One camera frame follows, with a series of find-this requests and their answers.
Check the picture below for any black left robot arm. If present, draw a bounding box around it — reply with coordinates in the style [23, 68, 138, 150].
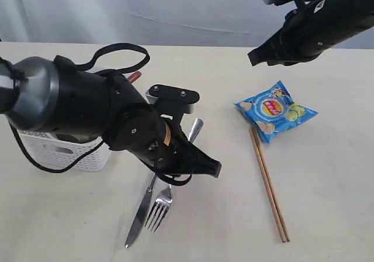
[1, 57, 221, 179]

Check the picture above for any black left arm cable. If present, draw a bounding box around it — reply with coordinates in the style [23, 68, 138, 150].
[8, 42, 193, 187]

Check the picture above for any blue potato chips bag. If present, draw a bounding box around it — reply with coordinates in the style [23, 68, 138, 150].
[235, 81, 318, 144]

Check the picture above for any steel spoon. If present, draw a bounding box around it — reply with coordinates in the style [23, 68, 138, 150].
[145, 118, 204, 233]

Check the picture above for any brown wooden chopstick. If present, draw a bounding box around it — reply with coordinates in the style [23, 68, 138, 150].
[252, 126, 290, 242]
[248, 127, 286, 243]

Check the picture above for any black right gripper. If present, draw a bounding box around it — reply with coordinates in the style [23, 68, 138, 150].
[248, 0, 373, 66]

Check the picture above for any brown wooden spoon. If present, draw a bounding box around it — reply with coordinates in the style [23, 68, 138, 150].
[127, 71, 142, 84]

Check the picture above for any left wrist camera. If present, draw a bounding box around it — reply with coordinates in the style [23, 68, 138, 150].
[146, 84, 200, 125]

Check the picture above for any white woven plastic basket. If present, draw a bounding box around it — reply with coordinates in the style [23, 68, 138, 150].
[18, 130, 110, 172]

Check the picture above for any steel fork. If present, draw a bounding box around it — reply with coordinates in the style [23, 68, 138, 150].
[124, 174, 157, 249]

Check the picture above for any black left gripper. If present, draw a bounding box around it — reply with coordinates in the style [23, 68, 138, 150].
[128, 114, 221, 178]

